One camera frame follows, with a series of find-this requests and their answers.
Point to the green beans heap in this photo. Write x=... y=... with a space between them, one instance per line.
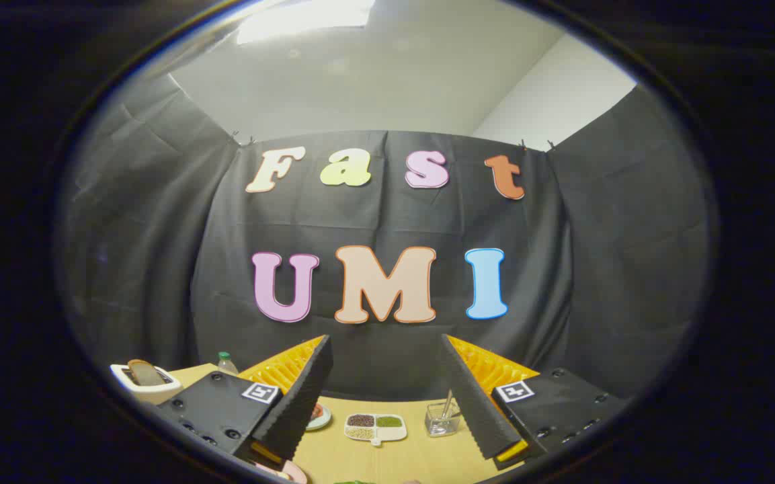
x=389 y=422

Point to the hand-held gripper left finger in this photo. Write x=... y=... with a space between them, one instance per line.
x=303 y=396

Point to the pale green plate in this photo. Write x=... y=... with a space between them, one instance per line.
x=321 y=420

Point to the toasted bread slice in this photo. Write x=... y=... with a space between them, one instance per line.
x=145 y=373

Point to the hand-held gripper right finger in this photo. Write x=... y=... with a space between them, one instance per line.
x=471 y=396

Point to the dark brown beans heap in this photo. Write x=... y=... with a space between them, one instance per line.
x=361 y=420

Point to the white divided dish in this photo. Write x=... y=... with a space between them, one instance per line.
x=387 y=433

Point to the white toaster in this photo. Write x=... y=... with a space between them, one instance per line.
x=152 y=392

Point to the pale beans heap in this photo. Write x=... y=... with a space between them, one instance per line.
x=360 y=433

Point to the clear bottle with green cap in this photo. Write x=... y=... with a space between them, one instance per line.
x=227 y=364

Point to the pink plate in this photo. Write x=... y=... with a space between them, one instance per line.
x=293 y=472

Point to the ceiling light panel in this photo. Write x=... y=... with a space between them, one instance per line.
x=306 y=17

